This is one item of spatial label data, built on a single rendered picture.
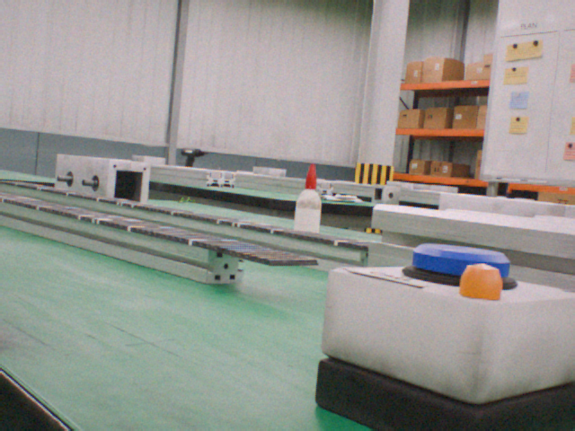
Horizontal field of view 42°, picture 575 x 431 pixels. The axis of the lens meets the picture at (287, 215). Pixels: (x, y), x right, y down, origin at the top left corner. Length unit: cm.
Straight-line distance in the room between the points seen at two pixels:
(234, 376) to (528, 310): 14
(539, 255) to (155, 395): 21
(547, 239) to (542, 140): 355
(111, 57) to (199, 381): 1220
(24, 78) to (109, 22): 163
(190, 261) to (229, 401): 35
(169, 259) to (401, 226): 29
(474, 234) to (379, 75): 855
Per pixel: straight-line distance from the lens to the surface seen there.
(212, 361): 39
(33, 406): 33
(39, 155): 1202
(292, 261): 58
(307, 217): 111
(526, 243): 40
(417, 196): 532
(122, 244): 76
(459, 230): 43
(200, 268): 65
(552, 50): 400
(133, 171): 144
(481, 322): 28
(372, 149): 887
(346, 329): 32
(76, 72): 1229
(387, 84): 876
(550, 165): 390
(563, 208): 66
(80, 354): 39
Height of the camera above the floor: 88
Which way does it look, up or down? 3 degrees down
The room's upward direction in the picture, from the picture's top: 6 degrees clockwise
